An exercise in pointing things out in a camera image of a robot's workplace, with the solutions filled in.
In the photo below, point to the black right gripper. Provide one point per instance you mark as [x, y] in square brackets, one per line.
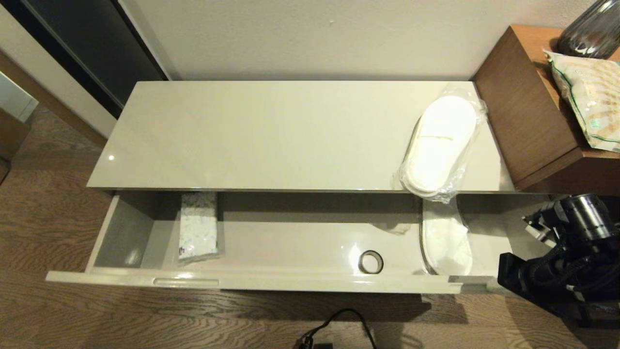
[583, 218]

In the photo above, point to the white slippers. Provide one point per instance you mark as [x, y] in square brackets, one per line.
[441, 140]
[448, 242]

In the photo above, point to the beige cabinet drawer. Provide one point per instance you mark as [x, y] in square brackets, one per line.
[290, 242]

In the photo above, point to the blue floral tissue pack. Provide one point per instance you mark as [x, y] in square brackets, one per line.
[197, 228]

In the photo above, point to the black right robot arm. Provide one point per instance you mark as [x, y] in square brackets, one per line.
[591, 295]

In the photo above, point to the green trimmed snack bag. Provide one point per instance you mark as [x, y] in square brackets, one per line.
[593, 102]

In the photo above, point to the brown wooden side table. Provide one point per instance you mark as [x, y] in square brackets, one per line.
[523, 106]

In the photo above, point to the dark glass vase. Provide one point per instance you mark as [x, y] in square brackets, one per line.
[593, 29]

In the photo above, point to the glossy beige low cabinet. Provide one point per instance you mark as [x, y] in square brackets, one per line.
[271, 135]

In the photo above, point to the dark glass door panel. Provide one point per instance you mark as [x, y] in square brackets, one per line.
[97, 43]

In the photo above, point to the brown wooden furniture piece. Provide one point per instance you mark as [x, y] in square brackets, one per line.
[12, 135]

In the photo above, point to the pale grey box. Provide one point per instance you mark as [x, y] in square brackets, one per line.
[14, 97]

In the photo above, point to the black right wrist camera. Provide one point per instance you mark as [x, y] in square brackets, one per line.
[514, 272]

